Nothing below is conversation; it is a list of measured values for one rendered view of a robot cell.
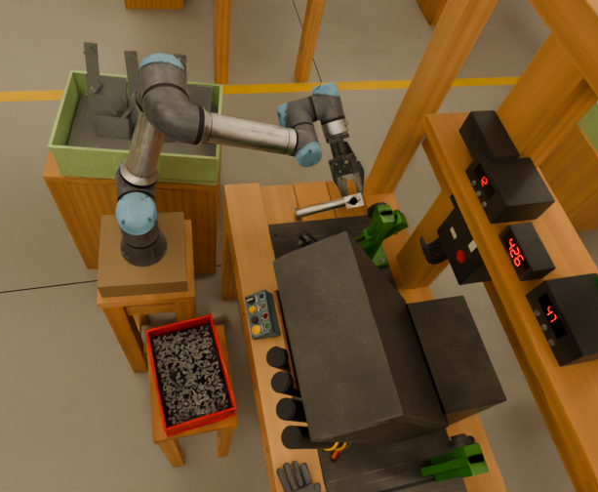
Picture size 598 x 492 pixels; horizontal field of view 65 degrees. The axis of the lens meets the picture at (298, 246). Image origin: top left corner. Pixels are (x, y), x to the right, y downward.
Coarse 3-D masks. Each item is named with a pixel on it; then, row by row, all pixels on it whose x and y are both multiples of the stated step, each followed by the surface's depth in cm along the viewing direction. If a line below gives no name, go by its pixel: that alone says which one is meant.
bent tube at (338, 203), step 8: (360, 192) 145; (336, 200) 161; (344, 200) 147; (352, 200) 152; (296, 208) 165; (304, 208) 164; (312, 208) 163; (320, 208) 162; (328, 208) 162; (336, 208) 162; (296, 216) 164; (304, 216) 165
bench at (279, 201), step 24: (264, 192) 186; (288, 192) 188; (312, 192) 190; (336, 192) 192; (288, 216) 182; (312, 216) 184; (336, 216) 187; (384, 240) 184; (456, 432) 150; (480, 432) 152; (480, 480) 144
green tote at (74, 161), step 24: (72, 72) 192; (72, 96) 193; (216, 96) 206; (72, 120) 194; (48, 144) 172; (72, 168) 182; (96, 168) 183; (168, 168) 185; (192, 168) 185; (216, 168) 186
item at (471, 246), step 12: (456, 216) 120; (444, 228) 126; (456, 228) 121; (468, 228) 115; (444, 240) 127; (456, 240) 121; (468, 240) 116; (456, 252) 122; (468, 252) 117; (456, 264) 122; (468, 264) 117; (480, 264) 113; (456, 276) 123; (468, 276) 118; (480, 276) 120
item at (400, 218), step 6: (396, 210) 158; (396, 216) 157; (402, 216) 159; (396, 222) 157; (402, 222) 156; (366, 228) 164; (396, 228) 160; (402, 228) 160; (366, 234) 163; (390, 234) 162; (360, 240) 166; (372, 240) 164; (360, 246) 167; (366, 246) 166
